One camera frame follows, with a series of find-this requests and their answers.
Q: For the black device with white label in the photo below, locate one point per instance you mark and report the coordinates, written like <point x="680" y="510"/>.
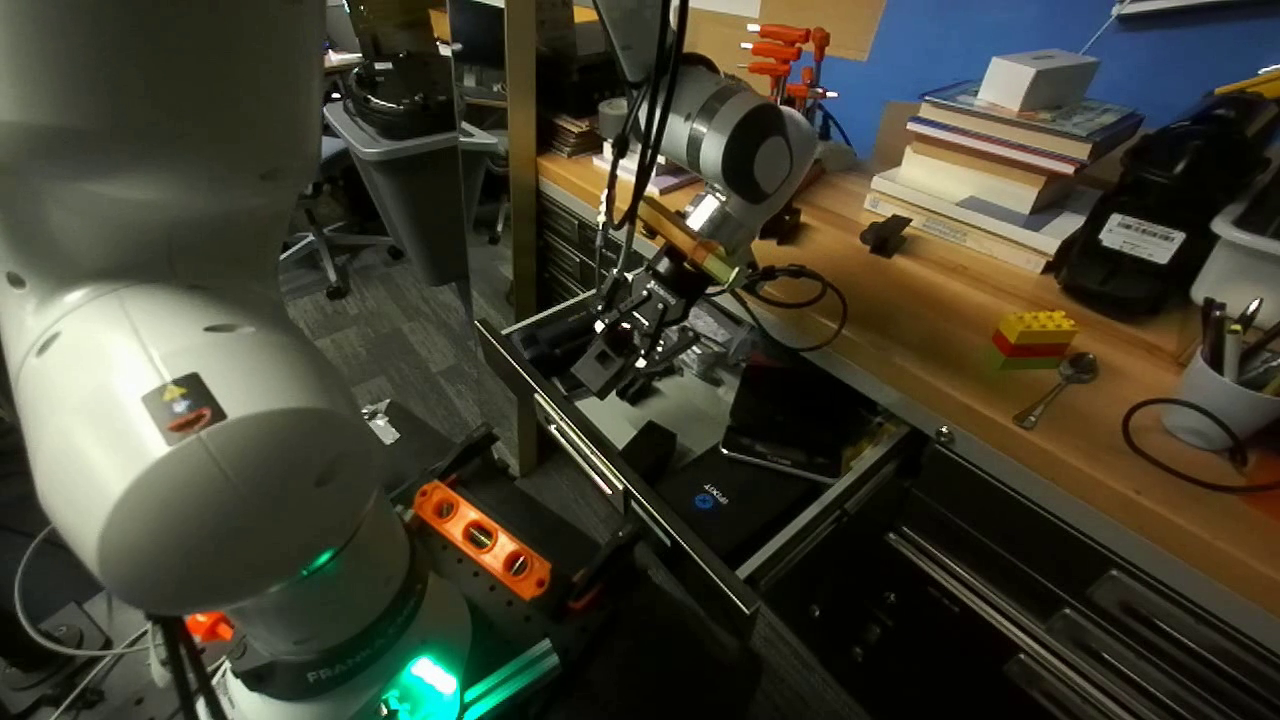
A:
<point x="1145" y="174"/>

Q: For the black Taylor kitchen scale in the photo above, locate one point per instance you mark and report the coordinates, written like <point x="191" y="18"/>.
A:
<point x="802" y="418"/>

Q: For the yellow bar tool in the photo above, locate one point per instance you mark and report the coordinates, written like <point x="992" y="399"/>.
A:
<point x="1244" y="84"/>

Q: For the red spine book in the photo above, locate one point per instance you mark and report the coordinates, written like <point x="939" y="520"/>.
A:
<point x="1002" y="149"/>

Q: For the dark drawer cabinet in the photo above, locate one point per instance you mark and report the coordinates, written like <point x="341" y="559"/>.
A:
<point x="1040" y="615"/>

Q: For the small black cube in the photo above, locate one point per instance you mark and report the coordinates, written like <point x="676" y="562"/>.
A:
<point x="654" y="448"/>

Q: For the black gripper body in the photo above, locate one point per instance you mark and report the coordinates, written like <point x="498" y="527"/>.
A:
<point x="666" y="301"/>

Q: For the orange hex keys blue stand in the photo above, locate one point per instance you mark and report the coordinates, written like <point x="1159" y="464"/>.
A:
<point x="786" y="61"/>

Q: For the small black clip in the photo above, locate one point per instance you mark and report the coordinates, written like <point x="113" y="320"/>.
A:
<point x="883" y="233"/>

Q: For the silver pen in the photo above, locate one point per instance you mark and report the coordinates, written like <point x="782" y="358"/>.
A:
<point x="1250" y="320"/>

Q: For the metal spoon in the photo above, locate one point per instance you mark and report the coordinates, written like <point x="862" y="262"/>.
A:
<point x="1074" y="369"/>

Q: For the yellow green red Lego stack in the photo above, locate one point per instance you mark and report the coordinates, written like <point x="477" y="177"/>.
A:
<point x="1029" y="341"/>

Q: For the grey metal tool drawer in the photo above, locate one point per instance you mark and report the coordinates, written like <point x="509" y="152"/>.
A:
<point x="692" y="412"/>

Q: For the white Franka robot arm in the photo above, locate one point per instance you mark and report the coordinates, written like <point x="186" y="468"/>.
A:
<point x="161" y="400"/>

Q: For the stack of books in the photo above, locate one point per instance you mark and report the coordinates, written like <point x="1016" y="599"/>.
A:
<point x="962" y="224"/>

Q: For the grey office chair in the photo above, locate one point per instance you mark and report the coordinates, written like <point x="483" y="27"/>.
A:
<point x="335" y="224"/>

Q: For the cork board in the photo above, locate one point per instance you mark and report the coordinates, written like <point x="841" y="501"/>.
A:
<point x="852" y="27"/>

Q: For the white plastic bin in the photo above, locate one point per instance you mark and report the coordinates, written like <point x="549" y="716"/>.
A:
<point x="1244" y="272"/>

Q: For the white pen cup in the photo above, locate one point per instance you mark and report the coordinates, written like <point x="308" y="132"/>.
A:
<point x="1207" y="406"/>

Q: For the grey trash bin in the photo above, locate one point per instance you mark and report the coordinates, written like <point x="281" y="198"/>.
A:
<point x="414" y="193"/>

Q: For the dark cover book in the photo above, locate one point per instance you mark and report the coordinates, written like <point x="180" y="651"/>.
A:
<point x="1027" y="118"/>

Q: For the grey metal bracket bar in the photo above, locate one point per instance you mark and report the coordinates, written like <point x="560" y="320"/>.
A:
<point x="1186" y="4"/>

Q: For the thick cream book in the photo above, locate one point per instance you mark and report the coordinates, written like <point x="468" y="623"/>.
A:
<point x="980" y="183"/>

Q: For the dark marker pen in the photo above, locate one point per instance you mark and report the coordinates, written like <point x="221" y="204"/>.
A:
<point x="1210" y="334"/>

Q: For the clear plastic bags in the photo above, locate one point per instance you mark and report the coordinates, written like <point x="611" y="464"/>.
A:
<point x="727" y="348"/>

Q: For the black box with blue logo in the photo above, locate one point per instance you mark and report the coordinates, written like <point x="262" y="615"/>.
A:
<point x="741" y="504"/>

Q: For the wooden post panel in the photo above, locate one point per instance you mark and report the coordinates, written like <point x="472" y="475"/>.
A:
<point x="520" y="202"/>

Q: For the small white box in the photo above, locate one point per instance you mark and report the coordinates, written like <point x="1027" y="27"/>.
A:
<point x="1038" y="83"/>

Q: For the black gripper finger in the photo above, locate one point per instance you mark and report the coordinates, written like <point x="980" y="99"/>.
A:
<point x="604" y="334"/>
<point x="666" y="365"/>

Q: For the black ribbed case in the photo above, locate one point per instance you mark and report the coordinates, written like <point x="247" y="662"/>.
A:
<point x="552" y="341"/>

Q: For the orange spirit level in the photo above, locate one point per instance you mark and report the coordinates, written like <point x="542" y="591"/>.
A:
<point x="483" y="536"/>

